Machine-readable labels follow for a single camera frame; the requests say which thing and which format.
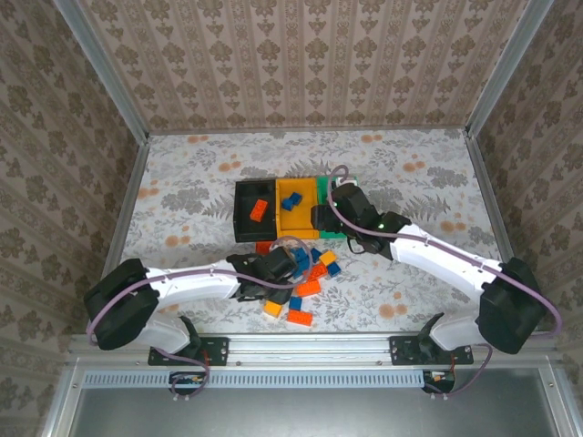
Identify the orange lego brick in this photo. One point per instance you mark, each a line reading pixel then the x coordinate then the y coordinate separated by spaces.
pixel 263 247
pixel 258 210
pixel 317 271
pixel 299 317
pixel 308 288

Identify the black plastic bin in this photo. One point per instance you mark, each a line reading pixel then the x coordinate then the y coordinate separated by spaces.
pixel 246 200

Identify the aluminium frame post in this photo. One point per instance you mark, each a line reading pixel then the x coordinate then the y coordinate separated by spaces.
pixel 105 68
pixel 505 68

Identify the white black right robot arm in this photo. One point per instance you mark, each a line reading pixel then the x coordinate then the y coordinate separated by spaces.
pixel 446 264

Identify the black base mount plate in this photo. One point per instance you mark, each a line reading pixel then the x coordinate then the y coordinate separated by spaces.
pixel 218 350
pixel 401 350

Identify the yellow plastic bin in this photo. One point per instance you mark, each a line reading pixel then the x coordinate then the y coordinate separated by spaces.
pixel 296 223

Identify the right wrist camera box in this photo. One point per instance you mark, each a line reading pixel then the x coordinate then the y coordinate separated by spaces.
pixel 346 182

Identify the aluminium mounting rail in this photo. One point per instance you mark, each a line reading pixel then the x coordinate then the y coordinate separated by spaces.
pixel 309 346

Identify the grey metal panel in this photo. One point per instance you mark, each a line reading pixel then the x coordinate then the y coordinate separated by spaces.
pixel 319 414

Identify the floral print tablecloth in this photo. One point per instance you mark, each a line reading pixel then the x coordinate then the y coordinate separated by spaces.
pixel 410 291

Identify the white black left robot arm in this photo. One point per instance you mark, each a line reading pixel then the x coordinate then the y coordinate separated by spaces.
pixel 191 287

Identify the aluminium side frame rail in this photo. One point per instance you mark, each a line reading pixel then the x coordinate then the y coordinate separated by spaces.
pixel 129 200
pixel 485 196

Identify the yellow lego brick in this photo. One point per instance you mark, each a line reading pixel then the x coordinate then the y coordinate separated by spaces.
pixel 273 309
pixel 327 258

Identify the blue lego brick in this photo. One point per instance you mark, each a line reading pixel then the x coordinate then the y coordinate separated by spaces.
pixel 334 268
pixel 299 256
pixel 296 198
pixel 287 205
pixel 299 272
pixel 295 302
pixel 315 252

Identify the green plastic bin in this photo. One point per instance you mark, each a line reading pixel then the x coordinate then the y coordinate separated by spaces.
pixel 322 189

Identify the aluminium back frame rail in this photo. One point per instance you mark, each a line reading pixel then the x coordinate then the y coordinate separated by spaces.
pixel 309 130

